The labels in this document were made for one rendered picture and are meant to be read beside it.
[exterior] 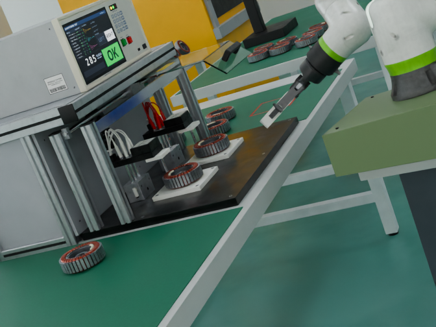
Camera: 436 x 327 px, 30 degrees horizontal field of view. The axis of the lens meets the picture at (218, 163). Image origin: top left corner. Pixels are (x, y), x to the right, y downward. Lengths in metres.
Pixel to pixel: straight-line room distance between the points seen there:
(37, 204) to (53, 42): 0.44
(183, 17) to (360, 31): 3.80
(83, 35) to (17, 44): 0.18
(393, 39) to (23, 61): 0.98
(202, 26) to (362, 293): 3.24
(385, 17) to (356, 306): 1.33
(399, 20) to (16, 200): 1.11
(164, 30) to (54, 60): 3.82
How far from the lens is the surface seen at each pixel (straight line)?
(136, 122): 2.62
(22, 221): 2.31
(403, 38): 1.96
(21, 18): 8.78
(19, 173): 2.24
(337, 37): 2.22
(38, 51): 2.24
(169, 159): 2.50
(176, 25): 5.97
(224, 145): 2.43
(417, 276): 3.07
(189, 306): 1.62
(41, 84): 2.26
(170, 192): 2.22
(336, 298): 3.10
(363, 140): 1.90
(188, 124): 2.47
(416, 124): 1.85
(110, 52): 2.36
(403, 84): 1.99
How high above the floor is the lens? 1.35
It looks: 14 degrees down
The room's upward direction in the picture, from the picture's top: 21 degrees counter-clockwise
